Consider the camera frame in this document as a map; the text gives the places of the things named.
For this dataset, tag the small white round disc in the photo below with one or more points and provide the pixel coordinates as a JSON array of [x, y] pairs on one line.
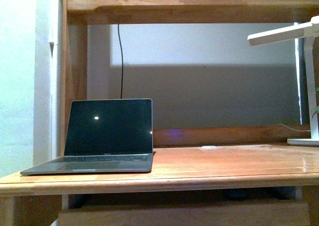
[[208, 147]]

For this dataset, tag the grey open laptop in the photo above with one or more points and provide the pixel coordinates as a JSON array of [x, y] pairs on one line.
[[105, 136]]

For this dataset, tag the wooden desk with hutch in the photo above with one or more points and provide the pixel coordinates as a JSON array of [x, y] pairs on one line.
[[249, 164]]

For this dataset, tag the green plant leaves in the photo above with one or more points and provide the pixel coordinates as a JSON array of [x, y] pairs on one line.
[[316, 109]]

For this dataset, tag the wooden pull-out keyboard tray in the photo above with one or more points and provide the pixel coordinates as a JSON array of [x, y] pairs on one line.
[[268, 213]]

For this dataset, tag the white desk lamp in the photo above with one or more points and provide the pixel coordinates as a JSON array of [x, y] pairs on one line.
[[308, 31]]

